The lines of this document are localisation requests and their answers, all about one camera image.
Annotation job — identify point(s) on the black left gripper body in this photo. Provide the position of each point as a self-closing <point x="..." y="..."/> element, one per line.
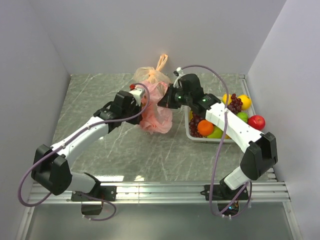
<point x="133" y="109"/>

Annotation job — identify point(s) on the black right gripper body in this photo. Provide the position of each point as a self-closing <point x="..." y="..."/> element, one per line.
<point x="177" y="98"/>

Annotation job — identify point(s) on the pink plastic bag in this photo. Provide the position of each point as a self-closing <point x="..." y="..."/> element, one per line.
<point x="156" y="119"/>

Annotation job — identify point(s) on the yellow fake mango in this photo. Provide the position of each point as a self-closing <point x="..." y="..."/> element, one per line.
<point x="226" y="98"/>

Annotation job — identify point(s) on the purple grape bunch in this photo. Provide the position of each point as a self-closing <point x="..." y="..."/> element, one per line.
<point x="235" y="105"/>

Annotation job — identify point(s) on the yellow fake lemon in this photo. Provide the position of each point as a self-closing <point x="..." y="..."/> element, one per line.
<point x="246" y="102"/>

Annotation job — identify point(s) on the red fake apple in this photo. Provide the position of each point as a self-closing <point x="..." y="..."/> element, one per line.
<point x="257" y="122"/>

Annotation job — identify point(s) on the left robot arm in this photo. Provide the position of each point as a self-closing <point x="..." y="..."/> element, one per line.
<point x="52" y="164"/>

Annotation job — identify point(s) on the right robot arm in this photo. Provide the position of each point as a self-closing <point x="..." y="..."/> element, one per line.
<point x="260" y="149"/>

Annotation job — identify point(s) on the tied beige plastic bag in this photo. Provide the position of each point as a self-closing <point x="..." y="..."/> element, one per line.
<point x="151" y="75"/>

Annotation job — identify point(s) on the green fake guava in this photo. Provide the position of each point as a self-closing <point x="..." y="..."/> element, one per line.
<point x="243" y="116"/>

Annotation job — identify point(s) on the dark red grape bunch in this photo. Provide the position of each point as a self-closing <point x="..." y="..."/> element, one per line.
<point x="194" y="120"/>

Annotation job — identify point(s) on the white plastic fruit basket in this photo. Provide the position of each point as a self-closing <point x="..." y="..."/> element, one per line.
<point x="227" y="140"/>

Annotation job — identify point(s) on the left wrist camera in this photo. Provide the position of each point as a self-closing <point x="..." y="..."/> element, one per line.
<point x="136" y="91"/>

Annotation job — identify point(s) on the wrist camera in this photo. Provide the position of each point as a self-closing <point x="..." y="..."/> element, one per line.
<point x="178" y="73"/>
<point x="136" y="91"/>

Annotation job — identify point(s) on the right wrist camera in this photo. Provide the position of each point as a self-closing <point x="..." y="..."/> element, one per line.
<point x="178" y="73"/>

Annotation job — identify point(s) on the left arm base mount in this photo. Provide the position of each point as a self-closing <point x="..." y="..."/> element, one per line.
<point x="92" y="203"/>

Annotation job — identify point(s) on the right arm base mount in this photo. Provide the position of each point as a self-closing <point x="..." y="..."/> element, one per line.
<point x="230" y="199"/>

